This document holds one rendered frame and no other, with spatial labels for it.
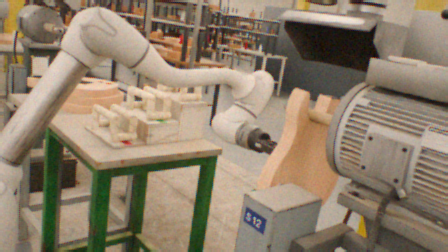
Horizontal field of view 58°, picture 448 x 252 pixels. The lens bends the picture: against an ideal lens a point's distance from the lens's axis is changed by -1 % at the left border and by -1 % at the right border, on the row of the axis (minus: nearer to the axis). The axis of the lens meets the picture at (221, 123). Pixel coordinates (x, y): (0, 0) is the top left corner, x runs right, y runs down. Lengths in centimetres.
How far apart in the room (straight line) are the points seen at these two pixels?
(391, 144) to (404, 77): 15
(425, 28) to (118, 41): 79
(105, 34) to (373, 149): 74
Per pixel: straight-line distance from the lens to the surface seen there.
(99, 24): 116
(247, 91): 144
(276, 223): 85
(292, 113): 112
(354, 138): 97
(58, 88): 131
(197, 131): 184
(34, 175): 337
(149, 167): 161
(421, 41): 112
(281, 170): 115
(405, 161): 90
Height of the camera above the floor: 147
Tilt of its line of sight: 14 degrees down
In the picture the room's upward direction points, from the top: 9 degrees clockwise
